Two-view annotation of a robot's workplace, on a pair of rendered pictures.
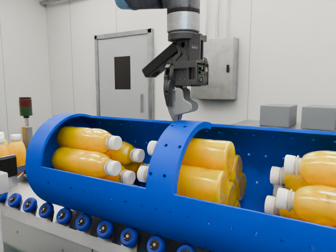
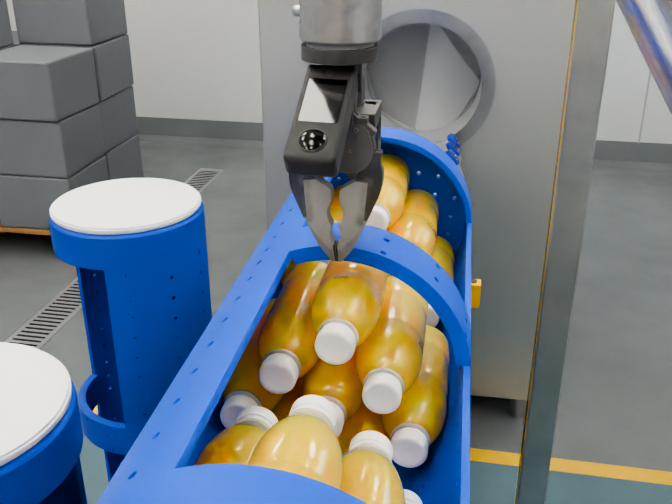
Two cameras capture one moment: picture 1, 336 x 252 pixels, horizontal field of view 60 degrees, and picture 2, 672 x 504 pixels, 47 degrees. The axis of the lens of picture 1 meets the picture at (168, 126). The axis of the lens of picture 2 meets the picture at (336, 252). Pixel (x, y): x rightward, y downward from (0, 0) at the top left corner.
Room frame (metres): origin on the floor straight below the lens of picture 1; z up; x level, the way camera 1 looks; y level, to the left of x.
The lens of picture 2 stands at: (0.96, 0.65, 1.55)
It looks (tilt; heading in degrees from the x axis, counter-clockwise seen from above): 24 degrees down; 249
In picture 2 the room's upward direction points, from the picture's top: straight up
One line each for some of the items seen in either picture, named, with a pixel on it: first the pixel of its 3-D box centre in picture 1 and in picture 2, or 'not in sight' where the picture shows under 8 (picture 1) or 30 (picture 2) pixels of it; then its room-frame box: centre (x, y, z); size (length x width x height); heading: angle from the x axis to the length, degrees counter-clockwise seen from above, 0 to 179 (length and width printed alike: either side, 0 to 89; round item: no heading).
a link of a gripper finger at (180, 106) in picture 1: (180, 107); (355, 212); (0.68, -0.03, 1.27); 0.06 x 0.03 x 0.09; 60
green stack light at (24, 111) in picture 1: (25, 111); not in sight; (1.58, 0.77, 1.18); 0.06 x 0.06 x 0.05
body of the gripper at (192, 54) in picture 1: (185, 61); (340, 107); (0.69, -0.04, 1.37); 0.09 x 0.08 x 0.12; 60
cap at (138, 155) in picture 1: (137, 155); (255, 431); (0.82, 0.09, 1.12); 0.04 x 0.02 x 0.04; 150
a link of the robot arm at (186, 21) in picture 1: (183, 26); (336, 21); (0.69, -0.04, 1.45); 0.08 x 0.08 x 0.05
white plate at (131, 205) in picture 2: not in sight; (127, 203); (0.83, -0.78, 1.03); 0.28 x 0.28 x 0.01
